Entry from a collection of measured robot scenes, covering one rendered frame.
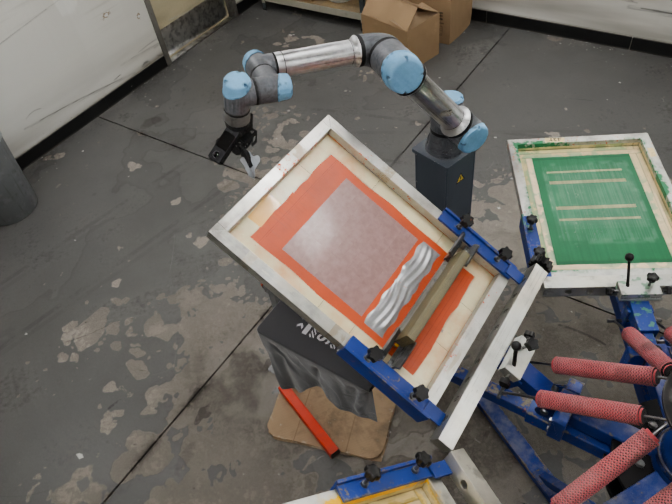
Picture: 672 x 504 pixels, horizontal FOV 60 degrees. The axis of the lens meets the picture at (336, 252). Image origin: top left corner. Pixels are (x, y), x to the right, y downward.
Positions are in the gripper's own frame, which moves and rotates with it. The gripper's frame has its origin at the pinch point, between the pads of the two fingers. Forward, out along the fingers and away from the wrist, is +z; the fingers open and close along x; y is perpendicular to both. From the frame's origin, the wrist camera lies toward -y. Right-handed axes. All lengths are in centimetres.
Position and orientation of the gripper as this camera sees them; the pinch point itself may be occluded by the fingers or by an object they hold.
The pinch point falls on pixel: (233, 168)
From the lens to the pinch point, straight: 190.3
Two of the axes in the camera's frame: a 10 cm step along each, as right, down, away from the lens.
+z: -1.3, 5.3, 8.4
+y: 5.5, -6.6, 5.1
